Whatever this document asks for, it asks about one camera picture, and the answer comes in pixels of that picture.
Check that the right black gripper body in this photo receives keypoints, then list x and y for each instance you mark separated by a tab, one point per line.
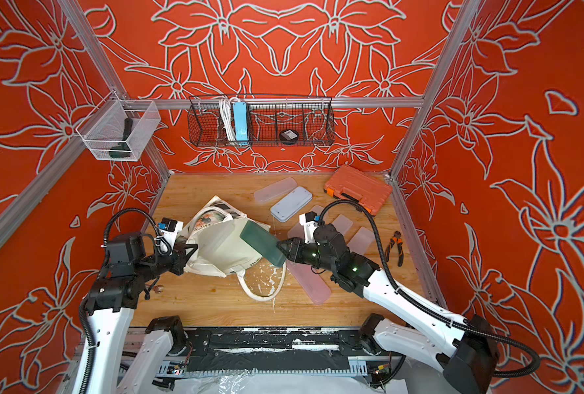
314	253

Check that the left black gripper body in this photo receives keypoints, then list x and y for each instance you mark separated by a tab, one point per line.
157	264

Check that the pink translucent pencil case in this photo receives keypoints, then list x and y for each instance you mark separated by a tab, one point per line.
313	285

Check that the translucent frosted pencil case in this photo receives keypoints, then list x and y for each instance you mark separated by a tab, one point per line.
297	230

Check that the green edged case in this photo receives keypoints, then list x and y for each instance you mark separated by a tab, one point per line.
263	242

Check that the white printed canvas tote bag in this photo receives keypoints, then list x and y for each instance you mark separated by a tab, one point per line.
221	252

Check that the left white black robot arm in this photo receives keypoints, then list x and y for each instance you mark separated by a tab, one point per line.
107	311

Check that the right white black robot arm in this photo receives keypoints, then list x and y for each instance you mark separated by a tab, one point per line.
465	350

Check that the orange plastic tool case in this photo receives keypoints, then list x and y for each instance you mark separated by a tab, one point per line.
348	183

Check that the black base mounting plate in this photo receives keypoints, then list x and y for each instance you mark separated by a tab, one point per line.
216	351

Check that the dark green flashlight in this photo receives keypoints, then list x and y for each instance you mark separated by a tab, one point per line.
122	149

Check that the light blue power bank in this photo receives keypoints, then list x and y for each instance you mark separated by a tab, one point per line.
241	118

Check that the orange handled pliers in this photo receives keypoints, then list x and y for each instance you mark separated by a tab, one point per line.
395	244

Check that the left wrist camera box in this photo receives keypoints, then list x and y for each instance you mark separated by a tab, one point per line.
127	258

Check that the clear plastic wall bin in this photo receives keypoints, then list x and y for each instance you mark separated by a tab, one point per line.
103	127

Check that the black wire wall basket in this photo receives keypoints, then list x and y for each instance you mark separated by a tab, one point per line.
211	120

